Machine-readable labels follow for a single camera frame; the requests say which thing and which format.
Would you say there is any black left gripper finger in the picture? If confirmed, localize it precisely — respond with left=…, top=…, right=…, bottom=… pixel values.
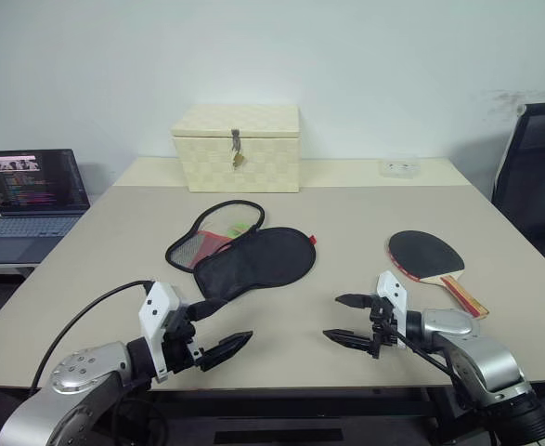
left=187, top=296, right=229, bottom=322
left=201, top=330, right=254, bottom=372

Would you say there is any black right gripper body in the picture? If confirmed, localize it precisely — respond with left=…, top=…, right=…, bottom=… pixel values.
left=368, top=296, right=406, bottom=361

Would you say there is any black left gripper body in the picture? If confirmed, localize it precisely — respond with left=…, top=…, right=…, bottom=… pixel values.
left=162, top=304, right=206, bottom=374

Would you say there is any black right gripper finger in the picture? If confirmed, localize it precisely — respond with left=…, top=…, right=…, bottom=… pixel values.
left=334, top=293, right=375, bottom=310
left=322, top=328, right=375, bottom=357

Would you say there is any black paddle cover bag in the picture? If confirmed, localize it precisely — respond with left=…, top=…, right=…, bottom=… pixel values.
left=164, top=199, right=318, bottom=299

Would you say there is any black rubber table tennis paddle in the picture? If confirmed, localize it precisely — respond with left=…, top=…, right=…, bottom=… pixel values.
left=386, top=230, right=491, bottom=321

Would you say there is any cream woven storage box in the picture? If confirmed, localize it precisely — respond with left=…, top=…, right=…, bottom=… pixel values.
left=170, top=104, right=302, bottom=193

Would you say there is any open blue laptop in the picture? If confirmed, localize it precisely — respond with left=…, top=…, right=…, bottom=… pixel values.
left=0, top=148, right=92, bottom=264

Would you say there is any black mesh office chair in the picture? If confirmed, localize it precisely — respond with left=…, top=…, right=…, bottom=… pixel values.
left=491, top=100, right=545, bottom=283

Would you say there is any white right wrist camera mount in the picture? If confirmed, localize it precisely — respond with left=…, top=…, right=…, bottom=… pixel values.
left=376, top=270, right=410, bottom=348

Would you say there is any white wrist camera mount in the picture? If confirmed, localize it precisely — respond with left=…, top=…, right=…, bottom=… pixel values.
left=376, top=270, right=410, bottom=348
left=138, top=281, right=181, bottom=384

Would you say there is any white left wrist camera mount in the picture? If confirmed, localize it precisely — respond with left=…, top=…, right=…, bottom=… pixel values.
left=138, top=281, right=181, bottom=384

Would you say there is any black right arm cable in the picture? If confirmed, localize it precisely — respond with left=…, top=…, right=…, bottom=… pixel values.
left=392, top=329, right=473, bottom=414

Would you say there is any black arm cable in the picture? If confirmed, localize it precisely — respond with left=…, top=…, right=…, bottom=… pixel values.
left=30, top=279, right=156, bottom=397
left=392, top=329, right=473, bottom=414

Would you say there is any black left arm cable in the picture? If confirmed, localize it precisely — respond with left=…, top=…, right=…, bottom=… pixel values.
left=30, top=279, right=156, bottom=397

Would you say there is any small white wall socket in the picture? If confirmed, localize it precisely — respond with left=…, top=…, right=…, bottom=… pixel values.
left=377, top=158, right=422, bottom=179

